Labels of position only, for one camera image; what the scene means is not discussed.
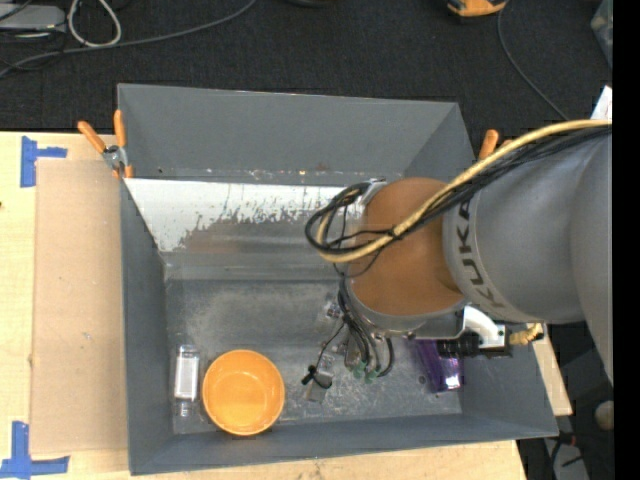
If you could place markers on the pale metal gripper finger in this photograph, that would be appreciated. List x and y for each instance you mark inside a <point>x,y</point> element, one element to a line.
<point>330,310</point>
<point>320,384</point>

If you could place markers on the purple translucent block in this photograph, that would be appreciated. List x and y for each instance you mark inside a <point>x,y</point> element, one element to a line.
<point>441,371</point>

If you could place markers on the orange bowl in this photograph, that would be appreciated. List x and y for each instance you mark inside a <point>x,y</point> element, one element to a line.
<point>243,393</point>

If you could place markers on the clear glass bottle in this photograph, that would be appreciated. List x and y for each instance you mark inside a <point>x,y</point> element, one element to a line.
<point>186,379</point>

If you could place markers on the grey metal bin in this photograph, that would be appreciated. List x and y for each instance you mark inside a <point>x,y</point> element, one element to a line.
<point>260,133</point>

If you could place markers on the brown cardboard board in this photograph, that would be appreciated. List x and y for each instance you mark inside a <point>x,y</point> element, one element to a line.
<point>75,308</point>

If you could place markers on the black cylinder on white bracket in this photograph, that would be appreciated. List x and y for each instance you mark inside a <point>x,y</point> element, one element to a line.
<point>472,341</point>

